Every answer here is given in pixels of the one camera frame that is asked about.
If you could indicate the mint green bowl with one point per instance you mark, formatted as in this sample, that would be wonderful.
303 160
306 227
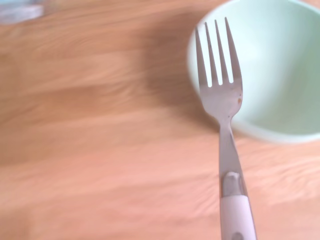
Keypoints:
272 75

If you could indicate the clear glass object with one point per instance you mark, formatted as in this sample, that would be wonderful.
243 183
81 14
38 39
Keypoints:
17 10

